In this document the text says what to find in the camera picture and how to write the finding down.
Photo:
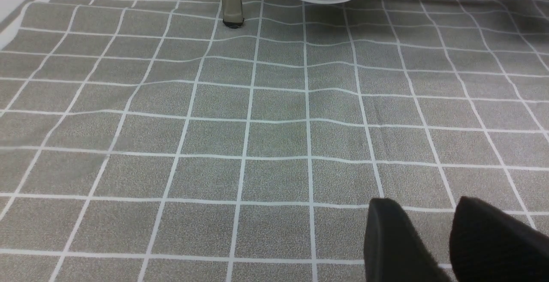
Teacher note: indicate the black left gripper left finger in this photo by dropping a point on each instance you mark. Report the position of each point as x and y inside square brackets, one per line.
[393, 250]

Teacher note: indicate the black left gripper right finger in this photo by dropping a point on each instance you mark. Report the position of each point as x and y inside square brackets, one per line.
[488, 245]

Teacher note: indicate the grey grid tablecloth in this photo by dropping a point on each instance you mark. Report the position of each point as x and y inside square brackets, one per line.
[145, 141]

